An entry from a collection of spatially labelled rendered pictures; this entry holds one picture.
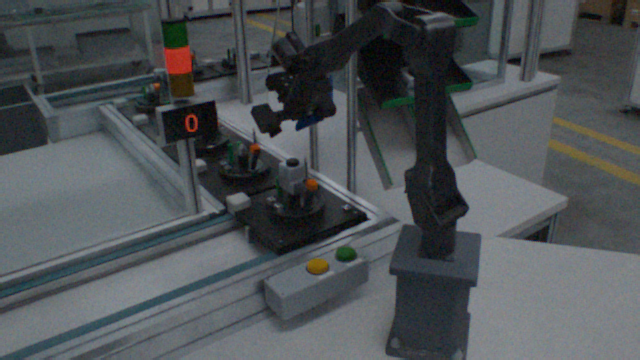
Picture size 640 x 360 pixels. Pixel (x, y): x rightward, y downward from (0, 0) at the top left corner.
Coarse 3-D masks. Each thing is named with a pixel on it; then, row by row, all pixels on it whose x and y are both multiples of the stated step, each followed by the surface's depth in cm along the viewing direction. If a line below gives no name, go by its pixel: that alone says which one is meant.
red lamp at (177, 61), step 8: (184, 48) 106; (168, 56) 106; (176, 56) 106; (184, 56) 107; (168, 64) 107; (176, 64) 107; (184, 64) 107; (168, 72) 108; (176, 72) 107; (184, 72) 108
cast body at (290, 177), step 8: (288, 160) 120; (296, 160) 120; (280, 168) 121; (288, 168) 119; (296, 168) 119; (304, 168) 120; (280, 176) 122; (288, 176) 119; (296, 176) 120; (304, 176) 121; (280, 184) 123; (288, 184) 120; (296, 184) 119; (296, 192) 120
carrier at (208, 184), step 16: (240, 144) 141; (224, 160) 147; (240, 160) 141; (272, 160) 151; (208, 176) 143; (224, 176) 139; (240, 176) 138; (256, 176) 139; (272, 176) 141; (208, 192) 137; (224, 192) 134; (240, 192) 134; (256, 192) 134
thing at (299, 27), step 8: (296, 0) 196; (304, 0) 199; (296, 8) 197; (320, 8) 196; (328, 8) 200; (296, 16) 199; (320, 16) 197; (328, 16) 201; (296, 24) 200; (304, 24) 198; (320, 24) 198; (328, 24) 202; (296, 32) 202; (304, 32) 199; (320, 32) 200; (328, 32) 203; (304, 40) 201
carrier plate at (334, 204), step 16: (272, 192) 133; (320, 192) 133; (256, 208) 126; (336, 208) 125; (352, 208) 125; (256, 224) 120; (272, 224) 119; (288, 224) 119; (304, 224) 119; (320, 224) 119; (336, 224) 119; (352, 224) 121; (272, 240) 113; (288, 240) 113; (304, 240) 114
